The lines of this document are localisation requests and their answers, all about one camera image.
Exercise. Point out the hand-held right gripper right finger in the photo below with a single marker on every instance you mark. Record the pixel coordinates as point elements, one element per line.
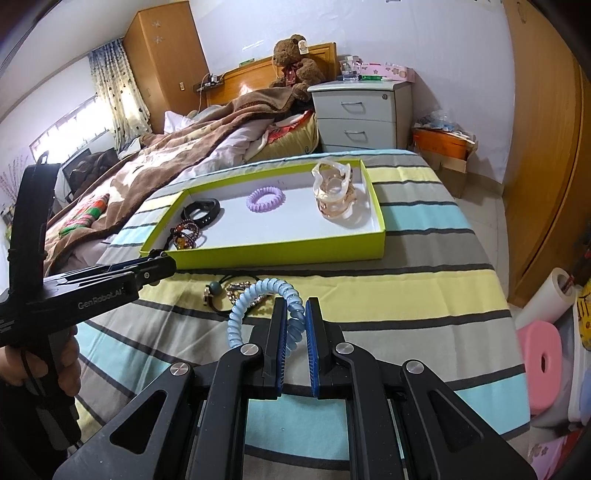
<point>314,364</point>

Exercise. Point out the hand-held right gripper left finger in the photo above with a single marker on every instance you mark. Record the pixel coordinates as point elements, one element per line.
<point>279,364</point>

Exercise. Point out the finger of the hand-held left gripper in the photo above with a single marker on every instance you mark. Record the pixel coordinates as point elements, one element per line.
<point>138,261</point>
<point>154,273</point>

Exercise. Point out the black fitness band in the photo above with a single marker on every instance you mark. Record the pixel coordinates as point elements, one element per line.
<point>203,210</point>

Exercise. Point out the lime green cardboard box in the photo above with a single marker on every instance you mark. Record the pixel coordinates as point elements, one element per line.
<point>286,251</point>

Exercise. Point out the clear pink hair claw clip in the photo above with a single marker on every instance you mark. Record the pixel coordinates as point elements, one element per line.
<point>334,203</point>

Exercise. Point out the person's left hand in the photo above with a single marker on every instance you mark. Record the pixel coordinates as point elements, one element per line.
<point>69,369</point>

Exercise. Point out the brown fleece blanket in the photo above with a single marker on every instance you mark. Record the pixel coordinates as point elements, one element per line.
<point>152,161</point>

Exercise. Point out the chair with dark clothes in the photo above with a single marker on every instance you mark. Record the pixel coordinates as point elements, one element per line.
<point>90,170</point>

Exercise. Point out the striped bed sheet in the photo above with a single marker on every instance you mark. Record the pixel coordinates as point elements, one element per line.
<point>415,286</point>

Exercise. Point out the white pillow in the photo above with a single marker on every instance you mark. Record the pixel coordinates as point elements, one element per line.
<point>178,121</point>

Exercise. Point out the window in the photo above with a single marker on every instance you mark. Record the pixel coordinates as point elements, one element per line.
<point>83,120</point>

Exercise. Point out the white printed quilt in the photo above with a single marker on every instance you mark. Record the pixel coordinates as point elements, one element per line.
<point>235,138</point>

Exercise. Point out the dotted curtain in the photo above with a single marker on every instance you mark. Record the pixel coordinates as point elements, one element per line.
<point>117,87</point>

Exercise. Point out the power strip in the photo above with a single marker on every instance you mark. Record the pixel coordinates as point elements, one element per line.
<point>210,82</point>

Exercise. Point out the yellow and red pillow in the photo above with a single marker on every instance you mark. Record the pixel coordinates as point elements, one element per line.
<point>295,136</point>

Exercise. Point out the tall wooden wardrobe with stars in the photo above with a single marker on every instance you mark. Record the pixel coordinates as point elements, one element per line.
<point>161,60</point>

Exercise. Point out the wooden headboard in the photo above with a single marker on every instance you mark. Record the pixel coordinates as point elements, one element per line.
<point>249,76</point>

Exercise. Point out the white paper roll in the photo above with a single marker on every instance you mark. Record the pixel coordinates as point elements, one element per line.
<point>545,300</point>

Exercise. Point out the brown teddy bear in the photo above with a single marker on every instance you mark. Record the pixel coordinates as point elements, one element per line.
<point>295,64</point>

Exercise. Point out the grey nightstand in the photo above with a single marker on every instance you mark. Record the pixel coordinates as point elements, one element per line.
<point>360,115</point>

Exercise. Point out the orange box with clutter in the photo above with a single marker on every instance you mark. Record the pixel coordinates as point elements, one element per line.
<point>443,141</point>

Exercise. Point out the white plastic container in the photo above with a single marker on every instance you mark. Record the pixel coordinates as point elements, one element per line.
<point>581,378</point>

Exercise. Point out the small bottles on nightstand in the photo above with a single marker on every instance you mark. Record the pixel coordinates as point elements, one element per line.
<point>350,69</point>

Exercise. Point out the pink floral box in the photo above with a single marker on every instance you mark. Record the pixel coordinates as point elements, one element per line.
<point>390,71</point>

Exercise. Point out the wide wooden wardrobe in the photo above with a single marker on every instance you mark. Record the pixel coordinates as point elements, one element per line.
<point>545,152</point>

